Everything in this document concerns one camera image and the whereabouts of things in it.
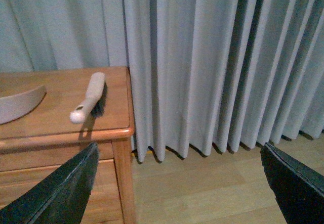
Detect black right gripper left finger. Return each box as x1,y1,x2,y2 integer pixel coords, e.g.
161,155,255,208
1,142,99,223

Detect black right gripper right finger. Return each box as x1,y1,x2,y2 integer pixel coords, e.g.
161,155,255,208
260,143,323,223

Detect beige hand brush black bristles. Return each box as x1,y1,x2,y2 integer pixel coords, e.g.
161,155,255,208
69,72,107,124

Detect wooden nightstand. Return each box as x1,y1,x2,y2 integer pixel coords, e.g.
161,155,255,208
1,66,136,223

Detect grey pleated curtain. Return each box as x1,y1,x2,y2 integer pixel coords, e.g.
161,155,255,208
1,0,323,161

